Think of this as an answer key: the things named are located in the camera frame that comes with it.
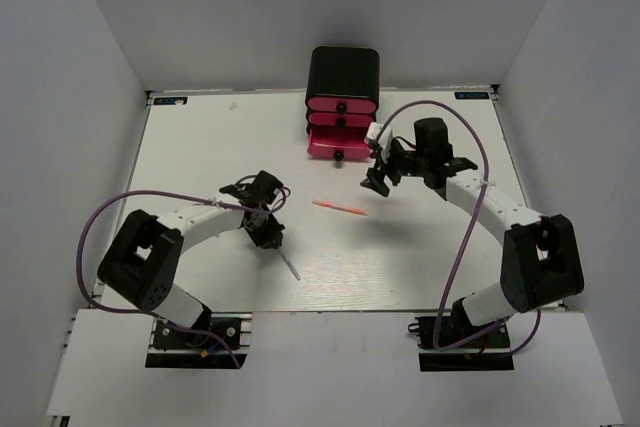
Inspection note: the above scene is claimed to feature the orange highlighter pen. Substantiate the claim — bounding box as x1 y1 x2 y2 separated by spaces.
312 200 369 216

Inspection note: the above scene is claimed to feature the blue thin pen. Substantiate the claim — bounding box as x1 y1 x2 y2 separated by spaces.
279 249 301 282

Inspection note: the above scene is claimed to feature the blue table label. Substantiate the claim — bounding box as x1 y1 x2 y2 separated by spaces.
153 96 188 106
454 91 490 100

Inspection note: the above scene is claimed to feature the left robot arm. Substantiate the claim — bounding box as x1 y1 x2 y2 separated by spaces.
97 170 290 346

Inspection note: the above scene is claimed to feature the left blue table label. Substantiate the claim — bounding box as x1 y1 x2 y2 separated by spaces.
153 96 188 106

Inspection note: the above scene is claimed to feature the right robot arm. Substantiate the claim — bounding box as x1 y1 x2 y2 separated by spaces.
361 118 585 346

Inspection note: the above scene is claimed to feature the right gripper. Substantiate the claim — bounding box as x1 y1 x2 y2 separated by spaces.
361 140 430 197

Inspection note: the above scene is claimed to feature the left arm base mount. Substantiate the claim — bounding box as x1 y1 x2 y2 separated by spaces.
145 313 253 370

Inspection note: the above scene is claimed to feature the pink top drawer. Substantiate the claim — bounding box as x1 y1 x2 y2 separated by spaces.
306 96 378 115

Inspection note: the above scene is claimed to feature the black drawer cabinet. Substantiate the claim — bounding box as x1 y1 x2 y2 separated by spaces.
306 46 380 103

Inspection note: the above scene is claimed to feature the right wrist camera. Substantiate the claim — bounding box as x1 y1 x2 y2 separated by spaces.
364 122 393 162

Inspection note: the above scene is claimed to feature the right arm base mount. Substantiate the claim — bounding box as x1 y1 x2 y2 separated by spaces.
405 304 516 373

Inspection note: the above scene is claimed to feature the right blue table label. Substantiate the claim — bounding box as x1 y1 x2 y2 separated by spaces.
454 91 490 100

